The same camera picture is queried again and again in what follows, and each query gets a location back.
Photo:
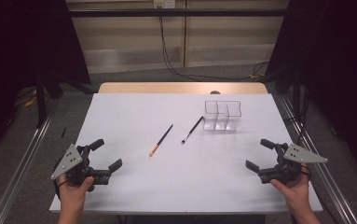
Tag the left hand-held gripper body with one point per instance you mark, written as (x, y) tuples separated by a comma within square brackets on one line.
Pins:
[(73, 168)]

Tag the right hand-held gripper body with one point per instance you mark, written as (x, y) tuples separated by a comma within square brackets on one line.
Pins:
[(286, 168)]

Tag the black brush with orange tip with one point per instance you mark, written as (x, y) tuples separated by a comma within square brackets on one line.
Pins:
[(163, 137)]

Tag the clear acrylic organizer box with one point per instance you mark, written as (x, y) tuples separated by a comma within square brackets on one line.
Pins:
[(215, 123)]

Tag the black brush with silver ferrule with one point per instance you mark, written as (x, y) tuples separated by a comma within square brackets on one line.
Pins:
[(193, 128)]

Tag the person's right hand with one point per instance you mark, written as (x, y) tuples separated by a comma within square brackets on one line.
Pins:
[(294, 191)]

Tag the person's left hand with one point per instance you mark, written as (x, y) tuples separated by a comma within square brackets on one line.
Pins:
[(73, 193)]

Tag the small black floor item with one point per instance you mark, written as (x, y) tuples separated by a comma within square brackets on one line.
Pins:
[(63, 132)]

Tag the white table cover board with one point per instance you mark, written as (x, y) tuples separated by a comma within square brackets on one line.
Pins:
[(167, 186)]

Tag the wooden table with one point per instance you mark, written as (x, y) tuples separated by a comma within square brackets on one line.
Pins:
[(167, 87)]

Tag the black curtain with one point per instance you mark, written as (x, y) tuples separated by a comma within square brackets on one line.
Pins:
[(347, 62), (11, 46)]

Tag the aluminium floor rail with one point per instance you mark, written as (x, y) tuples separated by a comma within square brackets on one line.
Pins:
[(20, 169), (335, 193)]

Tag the black stand post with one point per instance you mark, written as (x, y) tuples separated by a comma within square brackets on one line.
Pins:
[(296, 93), (40, 102)]

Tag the black horizontal frame bar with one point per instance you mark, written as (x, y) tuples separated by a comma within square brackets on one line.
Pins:
[(198, 12)]

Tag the white wall power outlet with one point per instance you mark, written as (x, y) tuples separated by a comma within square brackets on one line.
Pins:
[(168, 3)]

